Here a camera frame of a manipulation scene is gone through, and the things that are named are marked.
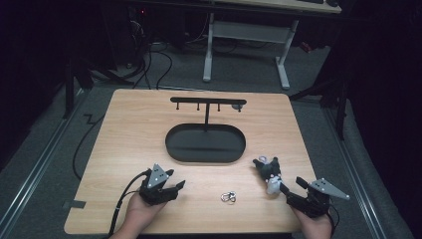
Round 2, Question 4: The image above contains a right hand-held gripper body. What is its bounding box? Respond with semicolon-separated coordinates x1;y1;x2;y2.
287;177;350;218

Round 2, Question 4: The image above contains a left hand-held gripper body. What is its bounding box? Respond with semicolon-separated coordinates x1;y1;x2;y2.
138;162;180;206

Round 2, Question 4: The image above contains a black and white plush keychain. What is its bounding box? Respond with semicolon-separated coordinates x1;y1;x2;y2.
252;155;284;196

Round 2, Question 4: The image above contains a black key rack with tray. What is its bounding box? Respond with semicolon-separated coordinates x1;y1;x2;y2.
164;97;248;164

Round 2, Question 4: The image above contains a silver key ring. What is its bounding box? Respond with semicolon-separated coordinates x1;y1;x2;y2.
220;190;238;204

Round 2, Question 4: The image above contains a person's right hand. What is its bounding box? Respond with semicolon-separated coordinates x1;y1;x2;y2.
292;206;333;239

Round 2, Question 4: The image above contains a person's left hand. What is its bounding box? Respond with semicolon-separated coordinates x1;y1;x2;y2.
126;192;167;230

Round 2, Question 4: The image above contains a black metal stand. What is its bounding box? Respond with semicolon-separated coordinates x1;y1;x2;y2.
63;58;133;120
288;74;350;141

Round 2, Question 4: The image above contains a black tape strip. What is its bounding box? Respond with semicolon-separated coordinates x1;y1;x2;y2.
62;199;87;210

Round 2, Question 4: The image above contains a desk with white legs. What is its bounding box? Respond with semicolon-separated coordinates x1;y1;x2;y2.
125;0;342;91

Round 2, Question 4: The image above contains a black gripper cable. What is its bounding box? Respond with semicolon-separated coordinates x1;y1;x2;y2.
325;203;340;233
106;168;151;239

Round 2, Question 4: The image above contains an aluminium rail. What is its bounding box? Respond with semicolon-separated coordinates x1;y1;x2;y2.
321;106;389;239
0;89;86;235

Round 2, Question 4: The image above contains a black floor cable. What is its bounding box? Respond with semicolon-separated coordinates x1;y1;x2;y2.
72;114;106;181

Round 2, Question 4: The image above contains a bundle of black cables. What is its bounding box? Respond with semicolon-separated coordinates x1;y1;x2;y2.
130;19;174;91

